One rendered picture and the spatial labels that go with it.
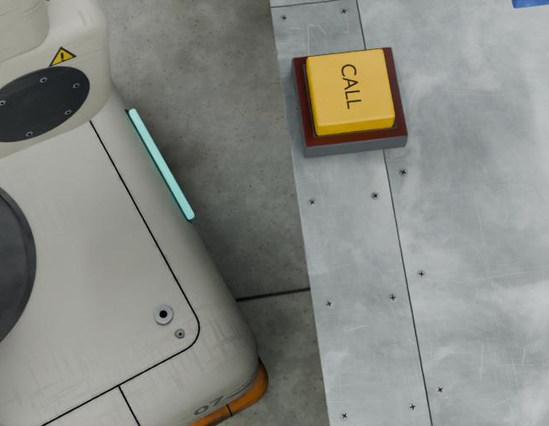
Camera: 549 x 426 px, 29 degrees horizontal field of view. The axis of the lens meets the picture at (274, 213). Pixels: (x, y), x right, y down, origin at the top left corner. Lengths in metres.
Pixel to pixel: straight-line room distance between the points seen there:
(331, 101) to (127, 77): 1.01
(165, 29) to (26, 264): 0.59
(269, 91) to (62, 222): 0.51
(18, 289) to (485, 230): 0.73
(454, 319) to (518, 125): 0.17
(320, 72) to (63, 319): 0.64
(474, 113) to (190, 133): 0.93
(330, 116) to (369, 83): 0.04
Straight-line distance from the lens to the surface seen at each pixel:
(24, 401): 1.34
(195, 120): 1.74
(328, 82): 0.82
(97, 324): 1.34
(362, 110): 0.81
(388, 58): 0.85
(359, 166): 0.83
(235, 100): 1.75
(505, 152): 0.85
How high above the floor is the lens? 1.55
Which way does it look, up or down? 69 degrees down
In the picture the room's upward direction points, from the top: 2 degrees counter-clockwise
